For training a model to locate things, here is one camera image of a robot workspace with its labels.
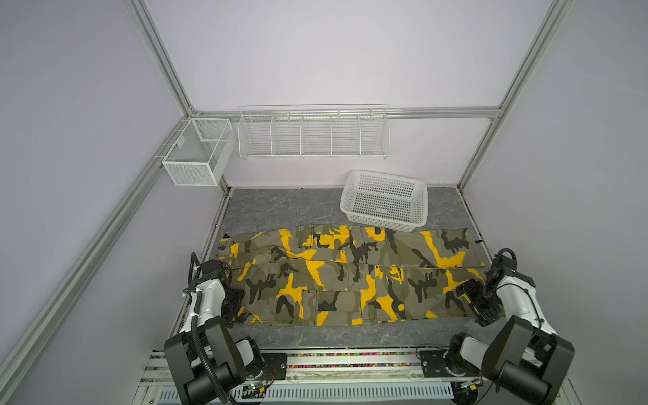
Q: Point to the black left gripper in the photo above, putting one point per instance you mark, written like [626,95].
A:
[238,296]

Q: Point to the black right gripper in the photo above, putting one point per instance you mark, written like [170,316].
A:
[484,315]

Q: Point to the camouflage yellow green trousers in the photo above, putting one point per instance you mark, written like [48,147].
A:
[339,275]

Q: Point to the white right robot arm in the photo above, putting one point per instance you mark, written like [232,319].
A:
[527,357]

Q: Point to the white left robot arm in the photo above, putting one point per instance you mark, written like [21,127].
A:
[205,362]

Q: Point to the white plastic laundry basket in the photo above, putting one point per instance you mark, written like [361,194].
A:
[385,200]

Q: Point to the small white mesh box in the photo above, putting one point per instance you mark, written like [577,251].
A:
[200,152]

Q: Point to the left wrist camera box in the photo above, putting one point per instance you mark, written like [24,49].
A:
[213,269]

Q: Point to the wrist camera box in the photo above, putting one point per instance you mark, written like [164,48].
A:
[213,269]
[504,264]

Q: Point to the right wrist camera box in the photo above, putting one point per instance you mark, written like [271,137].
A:
[504,264]

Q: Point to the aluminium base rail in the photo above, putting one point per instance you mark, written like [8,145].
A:
[403,375]

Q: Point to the long white wire shelf basket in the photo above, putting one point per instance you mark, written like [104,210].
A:
[343,131]

